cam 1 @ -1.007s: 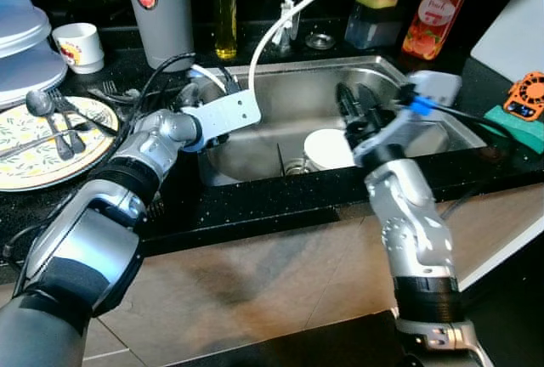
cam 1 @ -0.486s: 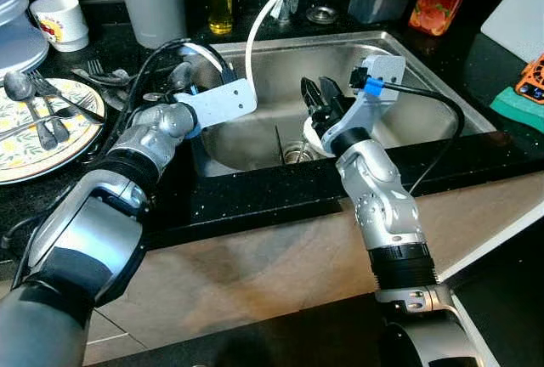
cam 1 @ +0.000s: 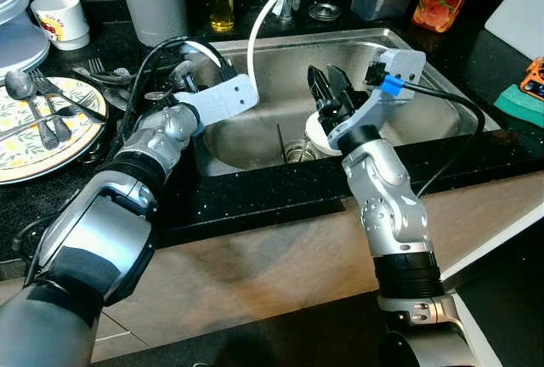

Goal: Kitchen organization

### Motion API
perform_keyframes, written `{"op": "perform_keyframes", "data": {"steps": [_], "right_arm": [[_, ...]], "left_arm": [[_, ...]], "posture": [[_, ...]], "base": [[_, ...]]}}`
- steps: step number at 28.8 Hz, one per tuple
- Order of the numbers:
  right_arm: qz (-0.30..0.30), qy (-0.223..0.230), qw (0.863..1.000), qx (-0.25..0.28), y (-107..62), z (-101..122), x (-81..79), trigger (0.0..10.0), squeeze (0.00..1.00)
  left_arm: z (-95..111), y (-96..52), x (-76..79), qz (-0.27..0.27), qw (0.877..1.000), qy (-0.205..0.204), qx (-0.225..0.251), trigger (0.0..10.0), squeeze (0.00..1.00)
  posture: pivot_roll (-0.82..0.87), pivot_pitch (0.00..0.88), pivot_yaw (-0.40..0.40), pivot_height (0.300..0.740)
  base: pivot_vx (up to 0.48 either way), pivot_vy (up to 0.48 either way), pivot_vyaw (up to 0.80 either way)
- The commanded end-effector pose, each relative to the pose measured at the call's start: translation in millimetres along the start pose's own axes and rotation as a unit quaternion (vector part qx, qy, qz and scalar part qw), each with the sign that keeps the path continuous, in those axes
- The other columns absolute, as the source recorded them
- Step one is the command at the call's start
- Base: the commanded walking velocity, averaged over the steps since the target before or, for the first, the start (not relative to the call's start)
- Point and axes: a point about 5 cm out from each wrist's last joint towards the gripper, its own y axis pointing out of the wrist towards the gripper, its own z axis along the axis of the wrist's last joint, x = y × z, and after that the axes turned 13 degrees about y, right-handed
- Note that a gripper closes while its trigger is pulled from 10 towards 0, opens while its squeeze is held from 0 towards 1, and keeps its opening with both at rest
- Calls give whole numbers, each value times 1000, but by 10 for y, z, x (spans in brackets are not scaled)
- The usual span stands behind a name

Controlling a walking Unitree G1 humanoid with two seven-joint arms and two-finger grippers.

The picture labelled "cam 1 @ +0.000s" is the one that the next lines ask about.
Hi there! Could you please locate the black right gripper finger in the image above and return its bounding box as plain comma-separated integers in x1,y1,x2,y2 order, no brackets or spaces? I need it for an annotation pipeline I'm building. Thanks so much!
327,65,361,100
307,65,336,106

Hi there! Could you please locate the round metal drain cap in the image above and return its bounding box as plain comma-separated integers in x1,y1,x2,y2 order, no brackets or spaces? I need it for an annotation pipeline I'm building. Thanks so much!
307,2,343,23

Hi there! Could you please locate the stainless steel sink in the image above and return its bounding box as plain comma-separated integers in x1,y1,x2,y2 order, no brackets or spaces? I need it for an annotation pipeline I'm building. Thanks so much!
168,26,503,178

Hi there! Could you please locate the grey stone-look cabinet door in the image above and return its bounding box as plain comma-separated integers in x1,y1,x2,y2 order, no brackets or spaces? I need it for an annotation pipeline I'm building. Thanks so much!
109,170,544,336

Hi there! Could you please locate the green sponge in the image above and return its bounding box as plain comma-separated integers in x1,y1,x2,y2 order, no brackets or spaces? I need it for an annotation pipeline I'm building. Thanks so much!
493,84,544,128

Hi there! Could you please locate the grey tumbler with red logo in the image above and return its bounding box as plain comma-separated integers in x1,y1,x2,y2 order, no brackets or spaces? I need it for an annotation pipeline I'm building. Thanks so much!
114,0,189,48

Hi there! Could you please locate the white cutting board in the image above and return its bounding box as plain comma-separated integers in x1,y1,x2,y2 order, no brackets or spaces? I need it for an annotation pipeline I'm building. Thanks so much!
484,0,544,61

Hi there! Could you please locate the small orange black device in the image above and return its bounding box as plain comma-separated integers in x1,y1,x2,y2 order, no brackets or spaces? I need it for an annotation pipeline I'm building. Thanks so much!
519,56,544,101

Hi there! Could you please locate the metal fork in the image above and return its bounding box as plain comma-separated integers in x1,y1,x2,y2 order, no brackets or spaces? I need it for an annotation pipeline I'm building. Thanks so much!
71,56,134,88

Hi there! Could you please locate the black floor-standing appliance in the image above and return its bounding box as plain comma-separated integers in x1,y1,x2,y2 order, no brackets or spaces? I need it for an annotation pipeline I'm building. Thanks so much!
440,221,544,367

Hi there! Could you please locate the white printed mug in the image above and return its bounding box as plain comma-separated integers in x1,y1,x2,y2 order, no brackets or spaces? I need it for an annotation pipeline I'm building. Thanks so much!
29,0,91,52

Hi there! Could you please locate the floral print plate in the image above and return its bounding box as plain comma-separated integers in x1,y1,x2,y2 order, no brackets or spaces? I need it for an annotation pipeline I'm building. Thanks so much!
0,76,110,186

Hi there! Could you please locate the white stacked container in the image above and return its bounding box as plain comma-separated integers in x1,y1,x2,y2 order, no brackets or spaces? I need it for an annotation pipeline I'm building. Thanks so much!
0,0,51,80

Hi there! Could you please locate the blue cable clip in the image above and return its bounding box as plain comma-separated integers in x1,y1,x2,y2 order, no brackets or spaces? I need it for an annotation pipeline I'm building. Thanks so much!
380,76,404,97

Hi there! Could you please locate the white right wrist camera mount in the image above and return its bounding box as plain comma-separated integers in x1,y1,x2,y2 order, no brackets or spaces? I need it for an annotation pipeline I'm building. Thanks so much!
326,48,427,150

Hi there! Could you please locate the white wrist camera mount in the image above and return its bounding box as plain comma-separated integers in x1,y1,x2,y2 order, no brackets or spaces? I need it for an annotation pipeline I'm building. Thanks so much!
326,48,427,150
173,73,261,128

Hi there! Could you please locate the white flexible hose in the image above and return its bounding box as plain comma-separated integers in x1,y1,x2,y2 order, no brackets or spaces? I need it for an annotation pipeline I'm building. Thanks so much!
246,0,329,81

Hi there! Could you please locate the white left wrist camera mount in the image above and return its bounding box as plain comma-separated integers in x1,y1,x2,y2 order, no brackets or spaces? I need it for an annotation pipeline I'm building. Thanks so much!
173,73,261,128

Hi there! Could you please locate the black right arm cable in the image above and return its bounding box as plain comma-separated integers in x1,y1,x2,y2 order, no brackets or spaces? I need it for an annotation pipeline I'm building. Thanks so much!
394,82,486,200

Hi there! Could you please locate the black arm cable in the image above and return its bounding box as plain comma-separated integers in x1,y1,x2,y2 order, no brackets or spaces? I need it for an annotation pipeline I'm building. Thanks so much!
394,82,486,200
126,35,241,151

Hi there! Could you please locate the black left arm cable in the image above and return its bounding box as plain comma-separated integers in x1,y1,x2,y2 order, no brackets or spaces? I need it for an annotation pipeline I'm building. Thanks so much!
126,35,241,151

